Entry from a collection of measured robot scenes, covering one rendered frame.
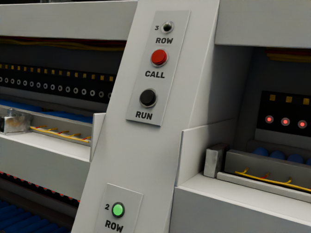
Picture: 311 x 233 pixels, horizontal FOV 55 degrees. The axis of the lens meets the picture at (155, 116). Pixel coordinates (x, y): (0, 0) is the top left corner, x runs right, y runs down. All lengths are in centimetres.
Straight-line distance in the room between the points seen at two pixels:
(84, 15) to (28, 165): 19
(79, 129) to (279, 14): 26
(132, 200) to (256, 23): 20
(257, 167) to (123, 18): 22
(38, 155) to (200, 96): 20
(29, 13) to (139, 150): 27
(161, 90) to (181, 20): 8
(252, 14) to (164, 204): 19
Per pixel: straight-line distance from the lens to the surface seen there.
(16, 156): 40
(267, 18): 30
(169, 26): 31
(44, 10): 45
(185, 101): 28
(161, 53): 30
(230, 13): 31
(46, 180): 36
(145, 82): 30
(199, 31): 30
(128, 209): 28
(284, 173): 32
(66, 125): 41
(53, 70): 63
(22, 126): 44
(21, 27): 48
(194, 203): 26
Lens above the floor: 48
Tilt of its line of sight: 9 degrees up
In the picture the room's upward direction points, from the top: 15 degrees clockwise
